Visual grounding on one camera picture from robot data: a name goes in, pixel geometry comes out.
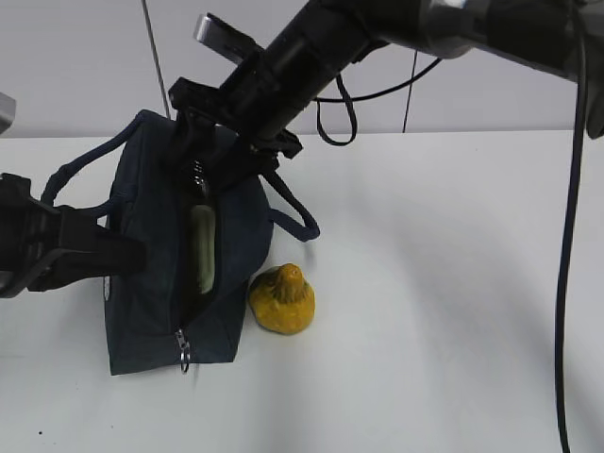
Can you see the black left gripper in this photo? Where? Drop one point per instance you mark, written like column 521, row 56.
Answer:
column 43, row 248

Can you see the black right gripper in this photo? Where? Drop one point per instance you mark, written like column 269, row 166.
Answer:
column 252, row 102

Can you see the glass container with green lid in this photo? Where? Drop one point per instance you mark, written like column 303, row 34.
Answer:
column 203, row 242

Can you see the dark blue fabric lunch bag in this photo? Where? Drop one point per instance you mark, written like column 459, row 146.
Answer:
column 157, row 317

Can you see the yellow orange toy pumpkin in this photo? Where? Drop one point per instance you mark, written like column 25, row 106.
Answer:
column 282, row 300

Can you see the green cucumber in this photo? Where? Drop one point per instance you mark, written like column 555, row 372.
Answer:
column 198, row 185

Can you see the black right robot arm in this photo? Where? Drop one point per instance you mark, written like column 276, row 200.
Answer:
column 562, row 38

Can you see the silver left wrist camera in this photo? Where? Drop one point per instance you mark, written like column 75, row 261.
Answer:
column 8, row 107

